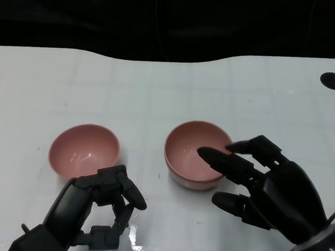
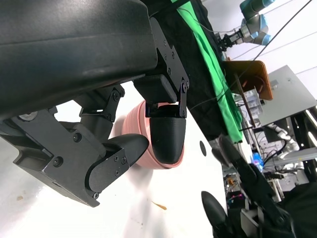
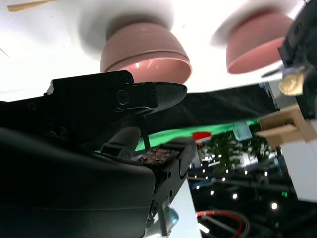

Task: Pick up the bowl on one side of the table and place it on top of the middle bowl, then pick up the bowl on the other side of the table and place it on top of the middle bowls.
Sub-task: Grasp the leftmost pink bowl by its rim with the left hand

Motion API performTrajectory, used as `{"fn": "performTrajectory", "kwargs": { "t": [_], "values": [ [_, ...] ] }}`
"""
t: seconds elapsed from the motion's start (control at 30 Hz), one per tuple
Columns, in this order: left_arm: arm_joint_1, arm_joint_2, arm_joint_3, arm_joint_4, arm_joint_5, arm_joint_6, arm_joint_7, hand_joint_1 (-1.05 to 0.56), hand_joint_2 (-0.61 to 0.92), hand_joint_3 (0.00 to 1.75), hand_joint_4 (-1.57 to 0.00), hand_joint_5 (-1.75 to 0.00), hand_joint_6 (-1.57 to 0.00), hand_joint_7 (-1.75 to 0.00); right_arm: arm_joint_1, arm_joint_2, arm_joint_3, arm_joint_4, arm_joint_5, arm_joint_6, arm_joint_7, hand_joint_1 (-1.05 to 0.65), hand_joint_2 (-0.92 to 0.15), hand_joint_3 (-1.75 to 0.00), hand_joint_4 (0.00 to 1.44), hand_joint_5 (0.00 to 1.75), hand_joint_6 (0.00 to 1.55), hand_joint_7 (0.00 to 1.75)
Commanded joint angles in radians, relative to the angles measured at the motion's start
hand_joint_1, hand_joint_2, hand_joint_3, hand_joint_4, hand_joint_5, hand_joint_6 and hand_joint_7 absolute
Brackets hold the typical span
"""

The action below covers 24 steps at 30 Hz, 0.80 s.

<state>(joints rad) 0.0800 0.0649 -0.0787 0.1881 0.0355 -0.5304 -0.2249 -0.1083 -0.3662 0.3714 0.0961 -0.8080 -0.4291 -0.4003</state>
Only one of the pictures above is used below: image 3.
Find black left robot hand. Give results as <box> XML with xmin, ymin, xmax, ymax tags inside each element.
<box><xmin>277</xmin><ymin>0</ymin><xmax>317</xmax><ymax>117</ymax></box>

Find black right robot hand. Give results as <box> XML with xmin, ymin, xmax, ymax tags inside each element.
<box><xmin>0</xmin><ymin>70</ymin><xmax>198</xmax><ymax>238</ymax></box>

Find cardboard box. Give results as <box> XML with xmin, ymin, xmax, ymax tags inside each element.
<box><xmin>255</xmin><ymin>103</ymin><xmax>317</xmax><ymax>147</ymax></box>

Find teal cylinder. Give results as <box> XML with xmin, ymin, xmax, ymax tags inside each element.
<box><xmin>168</xmin><ymin>207</ymin><xmax>179</xmax><ymax>225</ymax></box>

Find green cloth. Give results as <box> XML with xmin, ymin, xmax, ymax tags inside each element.
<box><xmin>135</xmin><ymin>118</ymin><xmax>248</xmax><ymax>152</ymax></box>

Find teal box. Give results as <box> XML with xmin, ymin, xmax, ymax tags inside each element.
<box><xmin>234</xmin><ymin>121</ymin><xmax>251</xmax><ymax>141</ymax></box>

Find white counter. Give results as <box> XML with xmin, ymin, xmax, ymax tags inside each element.
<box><xmin>170</xmin><ymin>184</ymin><xmax>206</xmax><ymax>238</ymax></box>

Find black backdrop cloth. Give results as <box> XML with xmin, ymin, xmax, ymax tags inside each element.
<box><xmin>146</xmin><ymin>83</ymin><xmax>276</xmax><ymax>136</ymax></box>

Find red object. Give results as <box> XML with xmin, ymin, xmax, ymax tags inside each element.
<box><xmin>192</xmin><ymin>131</ymin><xmax>213</xmax><ymax>142</ymax></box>

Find green leafy plant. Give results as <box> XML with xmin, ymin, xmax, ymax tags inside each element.
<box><xmin>198</xmin><ymin>135</ymin><xmax>275</xmax><ymax>174</ymax></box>

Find thin tan strip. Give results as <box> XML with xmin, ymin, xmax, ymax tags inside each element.
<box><xmin>6</xmin><ymin>0</ymin><xmax>56</xmax><ymax>12</ymax></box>

